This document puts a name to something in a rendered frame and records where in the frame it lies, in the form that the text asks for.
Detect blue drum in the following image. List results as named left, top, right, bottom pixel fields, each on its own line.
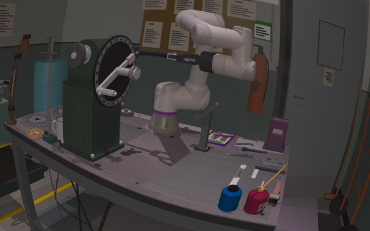
left=33, top=58, right=69, bottom=114

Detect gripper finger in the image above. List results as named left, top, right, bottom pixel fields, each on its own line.
left=138, top=50, right=186, bottom=64

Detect red oil can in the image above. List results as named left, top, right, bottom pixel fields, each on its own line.
left=243, top=162, right=290, bottom=216

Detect orange hand truck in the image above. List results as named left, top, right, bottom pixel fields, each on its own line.
left=328, top=94, right=370, bottom=231

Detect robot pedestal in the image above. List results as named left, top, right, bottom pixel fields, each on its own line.
left=148, top=113, right=181, bottom=135

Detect green screwdriver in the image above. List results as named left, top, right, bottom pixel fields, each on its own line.
left=225, top=152, right=254, bottom=159

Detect orange fire extinguisher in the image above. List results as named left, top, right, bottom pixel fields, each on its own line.
left=246, top=44, right=270, bottom=116

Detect white mug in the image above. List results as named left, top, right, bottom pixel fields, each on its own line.
left=51, top=116, right=64, bottom=142

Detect green framed sign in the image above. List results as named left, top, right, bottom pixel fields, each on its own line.
left=252, top=20, right=273, bottom=42

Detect beige wall paper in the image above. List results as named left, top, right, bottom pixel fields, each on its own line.
left=0, top=3, right=17, bottom=37

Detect pink handled brush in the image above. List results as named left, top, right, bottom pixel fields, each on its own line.
left=266, top=179, right=283, bottom=206

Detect grey door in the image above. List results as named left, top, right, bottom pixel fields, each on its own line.
left=282, top=0, right=370, bottom=194

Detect grey gear blank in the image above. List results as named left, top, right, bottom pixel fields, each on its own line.
left=66, top=42, right=92, bottom=70

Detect brown cork notice board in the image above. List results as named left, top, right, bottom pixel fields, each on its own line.
left=138, top=0, right=258, bottom=56

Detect white crank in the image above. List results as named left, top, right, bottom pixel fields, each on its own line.
left=96, top=52, right=142, bottom=98

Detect blue can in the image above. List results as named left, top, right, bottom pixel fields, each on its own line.
left=217, top=184, right=244, bottom=213

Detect grey rod stand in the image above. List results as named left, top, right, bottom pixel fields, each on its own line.
left=40, top=37, right=58, bottom=144

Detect grey angled stand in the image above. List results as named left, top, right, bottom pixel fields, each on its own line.
left=193, top=102, right=221, bottom=153

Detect grey flat plate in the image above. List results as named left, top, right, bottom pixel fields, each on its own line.
left=261, top=156, right=288, bottom=169

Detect black flat bar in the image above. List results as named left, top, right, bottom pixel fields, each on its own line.
left=254, top=165, right=286, bottom=175

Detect black index plate with holes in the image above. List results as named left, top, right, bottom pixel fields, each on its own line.
left=93, top=35, right=138, bottom=108

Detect brown desk lamp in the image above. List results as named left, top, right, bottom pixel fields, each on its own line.
left=6, top=33, right=32, bottom=125

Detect purple card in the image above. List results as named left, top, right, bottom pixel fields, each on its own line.
left=207, top=130, right=236, bottom=147

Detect purple box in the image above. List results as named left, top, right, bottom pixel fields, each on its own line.
left=262, top=116, right=290, bottom=153

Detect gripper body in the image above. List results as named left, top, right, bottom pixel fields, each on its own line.
left=184, top=50, right=217, bottom=74

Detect dark green dividing head body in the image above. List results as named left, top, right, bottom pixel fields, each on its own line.
left=61, top=38, right=125, bottom=162

